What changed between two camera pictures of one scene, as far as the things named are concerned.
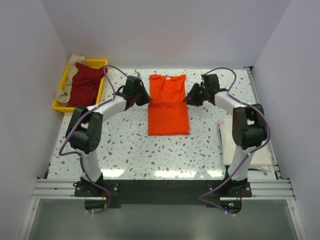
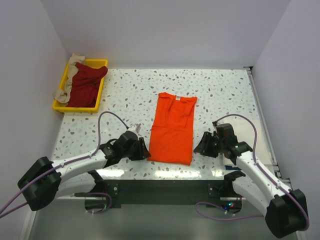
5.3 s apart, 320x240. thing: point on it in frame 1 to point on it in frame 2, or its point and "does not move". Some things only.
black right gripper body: x=206 y=91 to x=221 y=144
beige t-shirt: x=63 y=96 does not move
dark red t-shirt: x=85 y=85 does not move
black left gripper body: x=135 y=95 to x=132 y=154
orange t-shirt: x=168 y=113 to x=171 y=135
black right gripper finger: x=195 y=97 to x=208 y=146
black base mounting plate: x=163 y=193 does not move
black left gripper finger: x=144 y=97 to x=143 y=153
